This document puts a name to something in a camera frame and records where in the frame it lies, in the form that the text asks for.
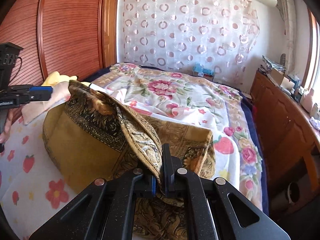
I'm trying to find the mustard sunflower print shirt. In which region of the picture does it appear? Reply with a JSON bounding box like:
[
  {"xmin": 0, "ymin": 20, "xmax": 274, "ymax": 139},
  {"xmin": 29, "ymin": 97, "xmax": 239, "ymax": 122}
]
[{"xmin": 42, "ymin": 80, "xmax": 217, "ymax": 240}]

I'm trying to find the left hand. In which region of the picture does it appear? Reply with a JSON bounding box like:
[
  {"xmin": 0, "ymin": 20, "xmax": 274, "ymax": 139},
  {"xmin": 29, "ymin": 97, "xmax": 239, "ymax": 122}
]
[{"xmin": 0, "ymin": 109, "xmax": 14, "ymax": 144}]

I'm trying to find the yellow pillow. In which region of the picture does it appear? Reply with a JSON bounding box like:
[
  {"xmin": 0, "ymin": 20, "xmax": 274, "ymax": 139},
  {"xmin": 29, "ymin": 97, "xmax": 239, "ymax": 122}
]
[{"xmin": 41, "ymin": 71, "xmax": 78, "ymax": 87}]

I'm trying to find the pink folded blanket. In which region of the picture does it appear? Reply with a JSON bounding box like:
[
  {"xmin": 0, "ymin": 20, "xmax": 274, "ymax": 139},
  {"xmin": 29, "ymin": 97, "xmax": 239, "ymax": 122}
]
[{"xmin": 21, "ymin": 82, "xmax": 70, "ymax": 125}]

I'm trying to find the wooden wardrobe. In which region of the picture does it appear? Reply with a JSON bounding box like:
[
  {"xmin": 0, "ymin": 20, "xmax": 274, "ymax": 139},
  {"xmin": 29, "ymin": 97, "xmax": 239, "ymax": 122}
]
[{"xmin": 1, "ymin": 0, "xmax": 118, "ymax": 85}]

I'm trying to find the wooden low cabinet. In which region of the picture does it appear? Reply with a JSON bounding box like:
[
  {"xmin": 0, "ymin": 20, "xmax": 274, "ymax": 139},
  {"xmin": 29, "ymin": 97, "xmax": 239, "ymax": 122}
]
[{"xmin": 250, "ymin": 72, "xmax": 319, "ymax": 206}]

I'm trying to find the blue toy on bed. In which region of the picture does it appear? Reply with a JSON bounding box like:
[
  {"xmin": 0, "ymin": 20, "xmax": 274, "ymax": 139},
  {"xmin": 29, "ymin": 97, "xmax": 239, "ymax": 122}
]
[{"xmin": 192, "ymin": 62, "xmax": 215, "ymax": 79}]

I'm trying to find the pink bottle on cabinet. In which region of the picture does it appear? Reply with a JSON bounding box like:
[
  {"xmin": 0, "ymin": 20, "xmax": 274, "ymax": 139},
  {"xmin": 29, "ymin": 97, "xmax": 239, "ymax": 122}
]
[{"xmin": 300, "ymin": 88, "xmax": 314, "ymax": 113}]

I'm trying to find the cardboard box on cabinet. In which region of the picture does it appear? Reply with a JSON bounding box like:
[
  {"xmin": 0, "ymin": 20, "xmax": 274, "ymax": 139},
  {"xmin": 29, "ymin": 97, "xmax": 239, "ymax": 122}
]
[{"xmin": 269, "ymin": 68, "xmax": 295, "ymax": 90}]

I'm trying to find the sheer circle pattern curtain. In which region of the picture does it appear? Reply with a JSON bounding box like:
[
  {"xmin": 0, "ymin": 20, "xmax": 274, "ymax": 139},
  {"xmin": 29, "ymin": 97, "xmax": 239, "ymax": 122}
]
[{"xmin": 118, "ymin": 0, "xmax": 260, "ymax": 87}]

